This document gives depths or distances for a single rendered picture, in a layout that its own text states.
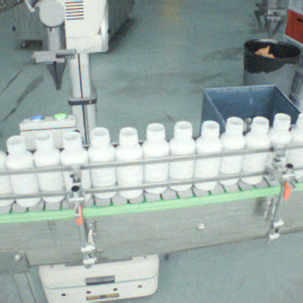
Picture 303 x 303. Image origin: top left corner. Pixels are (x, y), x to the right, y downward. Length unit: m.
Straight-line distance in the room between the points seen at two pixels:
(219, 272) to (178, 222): 1.11
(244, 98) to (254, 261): 0.92
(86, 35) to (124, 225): 0.67
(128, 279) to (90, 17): 1.10
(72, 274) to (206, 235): 0.85
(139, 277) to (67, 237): 0.84
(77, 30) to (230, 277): 1.38
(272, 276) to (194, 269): 0.40
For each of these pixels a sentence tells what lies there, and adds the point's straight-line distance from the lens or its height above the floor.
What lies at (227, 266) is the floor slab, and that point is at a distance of 2.03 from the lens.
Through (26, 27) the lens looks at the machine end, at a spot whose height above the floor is 0.29.
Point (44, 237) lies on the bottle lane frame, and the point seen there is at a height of 0.92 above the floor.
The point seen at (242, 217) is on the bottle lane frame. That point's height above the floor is 0.92.
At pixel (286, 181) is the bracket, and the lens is 0.85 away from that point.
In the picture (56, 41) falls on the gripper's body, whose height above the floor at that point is 1.30.
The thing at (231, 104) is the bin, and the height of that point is 0.87.
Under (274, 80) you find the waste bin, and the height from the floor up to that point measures 0.46.
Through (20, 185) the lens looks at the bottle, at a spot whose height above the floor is 1.07.
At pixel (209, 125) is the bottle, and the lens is 0.84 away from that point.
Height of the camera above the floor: 1.59
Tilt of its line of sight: 31 degrees down
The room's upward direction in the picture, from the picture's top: 1 degrees clockwise
